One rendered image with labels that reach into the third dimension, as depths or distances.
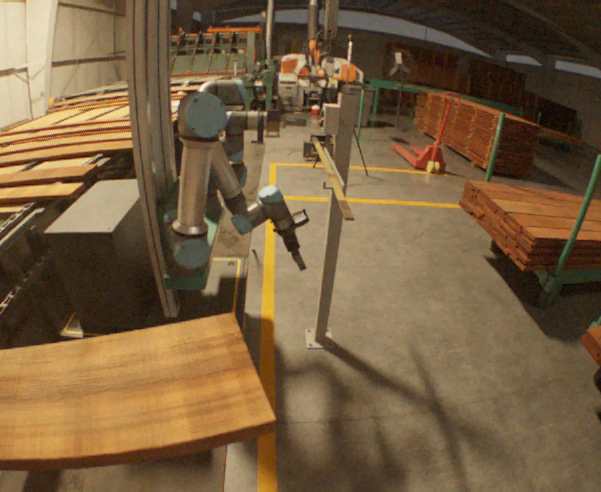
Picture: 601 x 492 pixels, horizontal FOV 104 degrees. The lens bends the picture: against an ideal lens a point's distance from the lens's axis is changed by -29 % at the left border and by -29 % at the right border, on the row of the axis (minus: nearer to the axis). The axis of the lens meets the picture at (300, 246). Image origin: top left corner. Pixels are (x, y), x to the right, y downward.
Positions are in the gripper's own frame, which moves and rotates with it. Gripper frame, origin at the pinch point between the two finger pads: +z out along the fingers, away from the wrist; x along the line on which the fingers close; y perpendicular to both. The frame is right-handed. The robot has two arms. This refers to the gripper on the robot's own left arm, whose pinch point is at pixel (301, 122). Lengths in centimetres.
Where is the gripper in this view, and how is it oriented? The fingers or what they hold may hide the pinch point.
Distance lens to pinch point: 130.7
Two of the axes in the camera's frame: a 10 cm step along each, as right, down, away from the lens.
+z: 10.0, 0.2, 0.8
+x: -0.8, -0.3, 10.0
